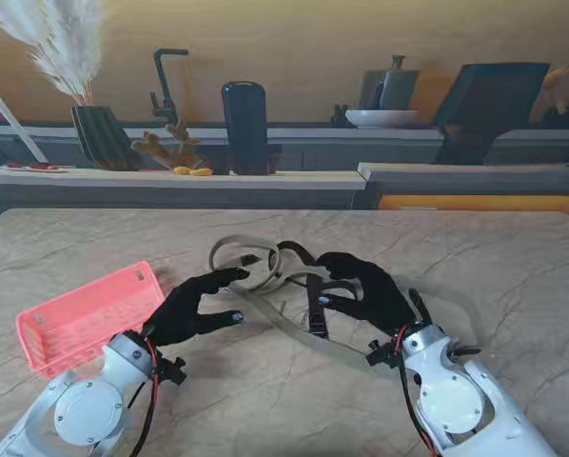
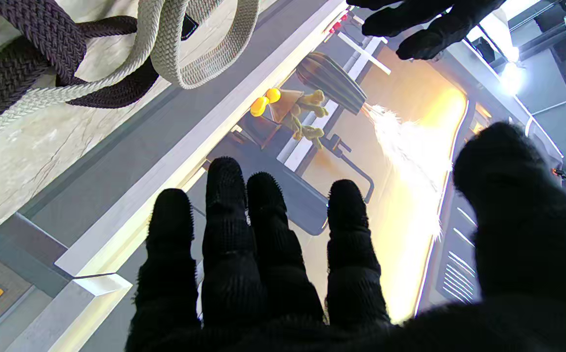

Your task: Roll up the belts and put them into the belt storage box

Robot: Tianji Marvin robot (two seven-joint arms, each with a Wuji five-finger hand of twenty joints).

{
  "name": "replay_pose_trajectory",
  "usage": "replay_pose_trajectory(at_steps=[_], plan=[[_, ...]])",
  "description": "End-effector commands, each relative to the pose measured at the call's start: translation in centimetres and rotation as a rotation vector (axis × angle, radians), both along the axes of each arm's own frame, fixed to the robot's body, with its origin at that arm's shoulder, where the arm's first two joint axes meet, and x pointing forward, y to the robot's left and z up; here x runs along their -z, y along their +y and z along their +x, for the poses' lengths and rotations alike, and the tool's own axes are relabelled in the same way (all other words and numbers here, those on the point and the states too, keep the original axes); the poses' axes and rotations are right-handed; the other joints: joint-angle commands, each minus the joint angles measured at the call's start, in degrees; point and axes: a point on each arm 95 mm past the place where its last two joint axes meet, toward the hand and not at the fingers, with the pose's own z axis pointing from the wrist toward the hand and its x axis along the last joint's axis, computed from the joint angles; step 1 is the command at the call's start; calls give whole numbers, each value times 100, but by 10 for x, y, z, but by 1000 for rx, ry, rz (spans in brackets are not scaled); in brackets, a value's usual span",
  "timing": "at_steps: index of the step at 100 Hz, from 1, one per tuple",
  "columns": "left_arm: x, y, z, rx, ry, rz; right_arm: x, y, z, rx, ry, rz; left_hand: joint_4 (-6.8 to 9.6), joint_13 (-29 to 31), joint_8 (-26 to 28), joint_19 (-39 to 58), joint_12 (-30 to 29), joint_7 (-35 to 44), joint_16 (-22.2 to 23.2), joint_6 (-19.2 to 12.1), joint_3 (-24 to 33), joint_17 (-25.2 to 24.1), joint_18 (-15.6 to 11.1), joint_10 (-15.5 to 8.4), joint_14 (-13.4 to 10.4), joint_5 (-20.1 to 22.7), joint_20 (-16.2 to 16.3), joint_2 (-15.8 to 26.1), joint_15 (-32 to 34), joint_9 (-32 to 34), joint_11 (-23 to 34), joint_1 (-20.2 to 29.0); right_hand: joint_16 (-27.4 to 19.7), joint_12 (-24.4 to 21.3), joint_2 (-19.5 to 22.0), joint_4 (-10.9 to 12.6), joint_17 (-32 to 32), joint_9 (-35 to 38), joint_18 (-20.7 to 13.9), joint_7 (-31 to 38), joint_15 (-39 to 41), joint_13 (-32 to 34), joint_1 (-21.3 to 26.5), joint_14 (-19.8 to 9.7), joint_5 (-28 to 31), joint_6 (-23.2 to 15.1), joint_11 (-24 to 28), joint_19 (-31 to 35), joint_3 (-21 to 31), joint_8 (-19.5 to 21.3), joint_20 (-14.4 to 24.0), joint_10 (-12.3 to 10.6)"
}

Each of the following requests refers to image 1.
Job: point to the yellow orange fruit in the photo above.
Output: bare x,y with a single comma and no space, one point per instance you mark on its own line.
202,172
182,170

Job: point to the grey counter with orange light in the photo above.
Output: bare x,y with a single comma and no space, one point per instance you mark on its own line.
456,183

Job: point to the dark slanted board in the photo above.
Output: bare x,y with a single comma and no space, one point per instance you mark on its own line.
489,109

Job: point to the white leaning slat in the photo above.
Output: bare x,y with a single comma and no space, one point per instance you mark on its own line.
18,129

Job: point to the white shallow bowl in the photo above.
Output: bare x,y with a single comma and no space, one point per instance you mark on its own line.
382,118

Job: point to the grey back cabinet counter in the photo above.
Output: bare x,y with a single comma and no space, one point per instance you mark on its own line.
313,133

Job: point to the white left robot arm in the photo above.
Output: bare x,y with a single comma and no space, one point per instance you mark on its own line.
84,409

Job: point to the small black bottles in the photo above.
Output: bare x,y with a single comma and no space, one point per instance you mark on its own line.
339,119

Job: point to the white pampas grass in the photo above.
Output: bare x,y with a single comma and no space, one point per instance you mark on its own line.
70,57

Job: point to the long beige woven belt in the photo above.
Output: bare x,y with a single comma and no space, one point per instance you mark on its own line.
303,274

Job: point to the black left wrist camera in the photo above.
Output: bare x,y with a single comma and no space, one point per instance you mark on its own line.
172,371

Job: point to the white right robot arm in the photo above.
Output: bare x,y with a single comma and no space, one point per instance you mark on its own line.
451,400

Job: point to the dark ribbed vase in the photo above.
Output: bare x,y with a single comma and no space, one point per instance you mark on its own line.
103,138

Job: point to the black kitchen faucet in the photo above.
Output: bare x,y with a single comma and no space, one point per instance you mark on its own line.
164,81

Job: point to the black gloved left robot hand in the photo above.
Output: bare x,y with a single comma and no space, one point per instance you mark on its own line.
180,309

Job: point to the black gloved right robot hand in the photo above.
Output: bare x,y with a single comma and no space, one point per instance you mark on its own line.
375,295

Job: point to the grey jug with lid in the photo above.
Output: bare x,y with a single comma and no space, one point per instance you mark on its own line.
398,90

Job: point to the plate with red slices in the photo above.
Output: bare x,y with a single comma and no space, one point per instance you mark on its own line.
37,167

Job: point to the yellow wooden utensil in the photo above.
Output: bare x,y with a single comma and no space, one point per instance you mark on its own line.
555,76

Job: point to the black leather belt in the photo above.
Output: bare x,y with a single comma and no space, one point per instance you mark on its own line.
317,314

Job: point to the cactus plant in bowl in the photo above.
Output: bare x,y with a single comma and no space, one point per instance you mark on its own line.
184,143

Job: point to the pink plastic storage basket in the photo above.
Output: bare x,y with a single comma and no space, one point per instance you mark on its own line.
89,309

